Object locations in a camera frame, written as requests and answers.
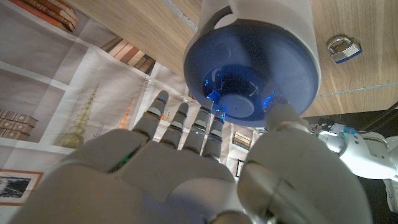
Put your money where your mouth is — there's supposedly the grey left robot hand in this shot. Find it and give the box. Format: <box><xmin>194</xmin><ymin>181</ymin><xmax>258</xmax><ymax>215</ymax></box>
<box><xmin>310</xmin><ymin>123</ymin><xmax>343</xmax><ymax>155</ymax></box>

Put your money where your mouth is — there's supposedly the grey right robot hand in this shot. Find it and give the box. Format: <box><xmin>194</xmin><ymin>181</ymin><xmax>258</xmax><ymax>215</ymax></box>
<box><xmin>9</xmin><ymin>90</ymin><xmax>374</xmax><ymax>224</ymax></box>

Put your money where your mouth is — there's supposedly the dark blue pitcher lid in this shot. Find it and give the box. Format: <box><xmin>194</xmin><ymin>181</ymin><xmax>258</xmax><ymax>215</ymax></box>
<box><xmin>183</xmin><ymin>18</ymin><xmax>321</xmax><ymax>128</ymax></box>

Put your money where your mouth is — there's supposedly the translucent plastic pitcher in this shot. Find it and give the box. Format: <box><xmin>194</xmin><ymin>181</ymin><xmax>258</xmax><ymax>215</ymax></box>
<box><xmin>182</xmin><ymin>0</ymin><xmax>322</xmax><ymax>125</ymax></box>

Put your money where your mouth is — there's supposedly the silver padlock with blue base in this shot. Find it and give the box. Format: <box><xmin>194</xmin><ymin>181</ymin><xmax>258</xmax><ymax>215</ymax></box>
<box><xmin>326</xmin><ymin>34</ymin><xmax>363</xmax><ymax>65</ymax></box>

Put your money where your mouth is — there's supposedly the printed bookshelf backdrop cloth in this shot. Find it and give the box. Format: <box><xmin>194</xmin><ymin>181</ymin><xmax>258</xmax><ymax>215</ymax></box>
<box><xmin>0</xmin><ymin>0</ymin><xmax>265</xmax><ymax>224</ymax></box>

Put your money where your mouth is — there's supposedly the thick black cable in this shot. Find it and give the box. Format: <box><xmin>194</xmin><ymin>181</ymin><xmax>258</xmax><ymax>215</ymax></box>
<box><xmin>357</xmin><ymin>101</ymin><xmax>398</xmax><ymax>133</ymax></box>

